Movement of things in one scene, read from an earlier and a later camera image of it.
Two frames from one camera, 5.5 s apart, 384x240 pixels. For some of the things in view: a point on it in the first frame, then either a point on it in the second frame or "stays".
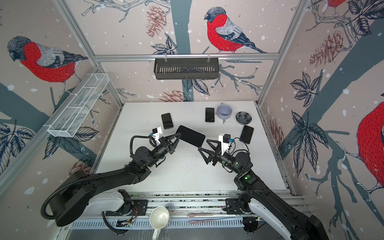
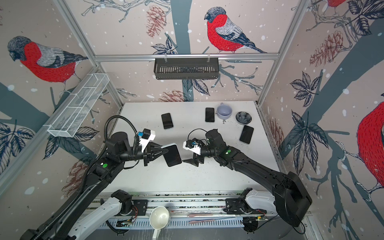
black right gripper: (218, 156) → (196, 159)
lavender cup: (224, 111) stays
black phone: (209, 114) stays
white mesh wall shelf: (71, 117) stays
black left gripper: (165, 144) → (149, 153)
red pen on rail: (196, 221) stays
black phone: (191, 135) → (172, 157)
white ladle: (159, 217) stays
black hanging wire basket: (186, 68) stays
